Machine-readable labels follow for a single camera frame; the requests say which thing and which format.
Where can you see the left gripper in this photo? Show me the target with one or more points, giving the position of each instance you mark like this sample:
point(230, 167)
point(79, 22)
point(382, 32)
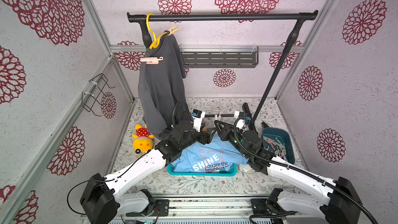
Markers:
point(204, 139)

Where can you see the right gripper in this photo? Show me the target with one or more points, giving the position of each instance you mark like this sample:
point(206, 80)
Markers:
point(230, 132)

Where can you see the light blue garment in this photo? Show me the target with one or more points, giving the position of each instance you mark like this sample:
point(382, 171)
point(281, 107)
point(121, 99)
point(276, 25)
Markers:
point(198, 156)

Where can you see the dark grey t-shirt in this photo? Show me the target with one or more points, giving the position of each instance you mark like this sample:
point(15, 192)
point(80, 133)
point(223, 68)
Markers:
point(161, 86)

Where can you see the pink clothespin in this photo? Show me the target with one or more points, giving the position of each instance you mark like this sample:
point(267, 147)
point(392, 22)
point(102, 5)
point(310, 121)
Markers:
point(151, 60)

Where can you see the yellow plastic hanger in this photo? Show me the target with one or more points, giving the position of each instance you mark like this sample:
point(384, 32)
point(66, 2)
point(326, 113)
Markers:
point(156, 39)

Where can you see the beige clothespin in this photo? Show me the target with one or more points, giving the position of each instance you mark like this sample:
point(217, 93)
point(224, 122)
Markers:
point(173, 30)

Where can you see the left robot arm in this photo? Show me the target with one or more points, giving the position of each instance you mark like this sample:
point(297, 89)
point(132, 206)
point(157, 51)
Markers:
point(104, 196)

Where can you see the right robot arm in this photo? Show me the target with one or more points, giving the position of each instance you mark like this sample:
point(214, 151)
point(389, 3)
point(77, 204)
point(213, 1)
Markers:
point(335, 201)

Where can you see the colourful clothespins pile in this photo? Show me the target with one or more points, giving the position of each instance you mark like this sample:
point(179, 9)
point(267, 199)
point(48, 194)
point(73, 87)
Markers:
point(276, 147)

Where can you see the teal laundry basket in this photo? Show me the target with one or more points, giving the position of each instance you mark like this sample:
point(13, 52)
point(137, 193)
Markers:
point(223, 169)

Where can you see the yellow plush toy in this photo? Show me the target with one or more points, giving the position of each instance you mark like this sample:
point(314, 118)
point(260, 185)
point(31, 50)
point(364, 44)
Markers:
point(143, 140)

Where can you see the dark teal clothespin bin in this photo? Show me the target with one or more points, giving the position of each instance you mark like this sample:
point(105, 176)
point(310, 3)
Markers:
point(283, 136)

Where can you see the black clothes rack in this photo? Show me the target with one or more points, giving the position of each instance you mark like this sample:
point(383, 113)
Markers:
point(143, 21)

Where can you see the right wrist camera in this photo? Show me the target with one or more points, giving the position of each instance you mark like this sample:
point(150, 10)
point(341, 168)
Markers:
point(243, 119)

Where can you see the black wall shelf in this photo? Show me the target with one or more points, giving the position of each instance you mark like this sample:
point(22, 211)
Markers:
point(223, 58)

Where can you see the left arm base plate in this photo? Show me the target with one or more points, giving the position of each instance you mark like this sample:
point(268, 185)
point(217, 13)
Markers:
point(159, 209)

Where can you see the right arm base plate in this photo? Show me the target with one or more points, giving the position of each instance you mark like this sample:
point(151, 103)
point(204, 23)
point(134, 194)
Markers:
point(264, 207)

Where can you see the black wire wall basket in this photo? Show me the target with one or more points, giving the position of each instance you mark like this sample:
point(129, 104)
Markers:
point(99, 100)

